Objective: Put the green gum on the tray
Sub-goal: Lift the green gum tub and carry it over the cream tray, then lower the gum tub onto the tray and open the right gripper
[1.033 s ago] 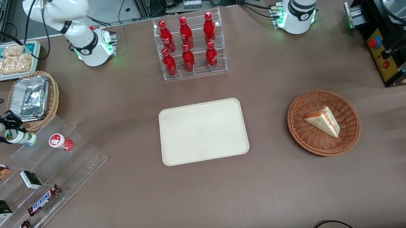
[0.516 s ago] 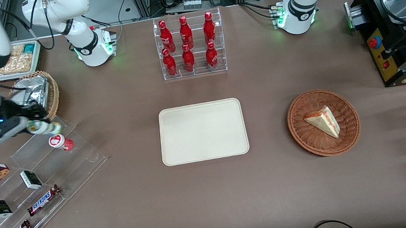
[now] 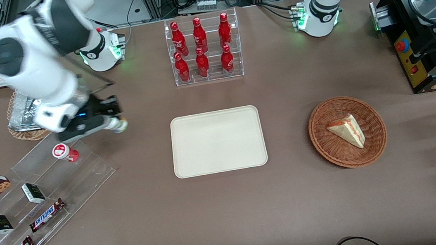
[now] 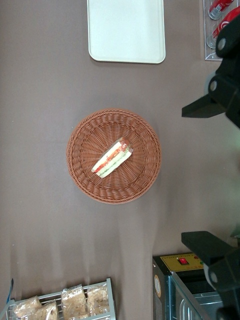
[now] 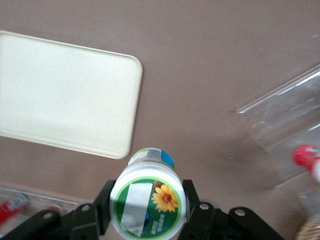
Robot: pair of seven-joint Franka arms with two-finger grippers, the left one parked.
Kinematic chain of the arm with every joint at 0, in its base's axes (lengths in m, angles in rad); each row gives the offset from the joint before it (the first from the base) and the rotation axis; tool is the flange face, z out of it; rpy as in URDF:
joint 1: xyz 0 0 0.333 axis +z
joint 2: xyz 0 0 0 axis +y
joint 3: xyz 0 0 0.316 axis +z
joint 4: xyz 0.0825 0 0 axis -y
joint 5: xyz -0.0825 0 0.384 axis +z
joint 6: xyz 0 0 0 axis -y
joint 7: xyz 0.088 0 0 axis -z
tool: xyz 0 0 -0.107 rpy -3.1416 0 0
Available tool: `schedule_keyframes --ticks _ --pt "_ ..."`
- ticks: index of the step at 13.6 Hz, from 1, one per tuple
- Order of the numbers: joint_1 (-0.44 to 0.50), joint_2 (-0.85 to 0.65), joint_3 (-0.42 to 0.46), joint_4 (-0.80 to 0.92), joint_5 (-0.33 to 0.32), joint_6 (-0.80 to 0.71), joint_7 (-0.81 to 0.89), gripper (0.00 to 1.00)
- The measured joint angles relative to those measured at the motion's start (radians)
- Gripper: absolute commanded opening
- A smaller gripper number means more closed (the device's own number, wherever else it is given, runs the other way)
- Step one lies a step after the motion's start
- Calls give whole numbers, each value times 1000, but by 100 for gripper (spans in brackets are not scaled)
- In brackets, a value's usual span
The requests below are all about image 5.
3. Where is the clear acrylic stepped stand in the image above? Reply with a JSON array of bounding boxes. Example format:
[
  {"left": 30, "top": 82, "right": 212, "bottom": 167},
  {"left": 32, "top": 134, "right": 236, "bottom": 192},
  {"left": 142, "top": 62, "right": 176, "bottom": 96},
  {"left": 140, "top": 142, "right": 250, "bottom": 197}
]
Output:
[{"left": 234, "top": 63, "right": 320, "bottom": 226}]

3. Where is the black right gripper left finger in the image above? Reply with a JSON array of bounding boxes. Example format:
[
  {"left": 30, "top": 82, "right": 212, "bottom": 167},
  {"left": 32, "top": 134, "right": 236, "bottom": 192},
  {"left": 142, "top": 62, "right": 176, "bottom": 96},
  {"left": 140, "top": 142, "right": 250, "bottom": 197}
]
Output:
[{"left": 0, "top": 179, "right": 117, "bottom": 240}]

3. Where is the red lid gum bottle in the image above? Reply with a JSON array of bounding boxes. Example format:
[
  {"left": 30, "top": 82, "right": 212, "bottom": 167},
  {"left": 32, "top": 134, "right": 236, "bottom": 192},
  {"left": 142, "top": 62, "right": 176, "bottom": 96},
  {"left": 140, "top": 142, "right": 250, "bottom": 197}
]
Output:
[{"left": 292, "top": 144, "right": 320, "bottom": 185}]

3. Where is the cream plastic tray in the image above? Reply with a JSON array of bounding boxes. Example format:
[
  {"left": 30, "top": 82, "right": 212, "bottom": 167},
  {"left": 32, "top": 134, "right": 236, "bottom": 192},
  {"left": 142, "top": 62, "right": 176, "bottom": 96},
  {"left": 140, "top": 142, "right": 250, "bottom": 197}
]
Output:
[{"left": 0, "top": 30, "right": 144, "bottom": 160}]

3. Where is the green lid gum bottle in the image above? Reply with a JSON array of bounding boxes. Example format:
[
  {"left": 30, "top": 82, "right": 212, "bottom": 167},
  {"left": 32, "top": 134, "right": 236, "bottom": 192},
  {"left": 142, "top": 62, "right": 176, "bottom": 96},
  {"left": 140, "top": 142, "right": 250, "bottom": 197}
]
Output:
[{"left": 109, "top": 147, "right": 189, "bottom": 240}]

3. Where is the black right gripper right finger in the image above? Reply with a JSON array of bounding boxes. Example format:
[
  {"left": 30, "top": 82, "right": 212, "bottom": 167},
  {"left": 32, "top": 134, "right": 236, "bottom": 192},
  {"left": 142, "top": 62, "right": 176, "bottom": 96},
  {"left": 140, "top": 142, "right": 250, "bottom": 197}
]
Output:
[{"left": 176, "top": 179, "right": 286, "bottom": 240}]

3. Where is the light wicker basket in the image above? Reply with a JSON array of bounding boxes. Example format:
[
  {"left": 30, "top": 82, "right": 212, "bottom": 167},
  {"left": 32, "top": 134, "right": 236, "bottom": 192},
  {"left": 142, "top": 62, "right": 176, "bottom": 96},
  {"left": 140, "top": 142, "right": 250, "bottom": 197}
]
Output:
[{"left": 296, "top": 216, "right": 320, "bottom": 240}]

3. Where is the clear acrylic bottle rack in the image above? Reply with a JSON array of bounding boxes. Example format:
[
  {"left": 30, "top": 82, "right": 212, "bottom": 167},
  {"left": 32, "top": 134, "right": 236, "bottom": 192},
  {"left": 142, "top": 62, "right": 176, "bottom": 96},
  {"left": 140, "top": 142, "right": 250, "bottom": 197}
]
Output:
[{"left": 0, "top": 186, "right": 78, "bottom": 226}]

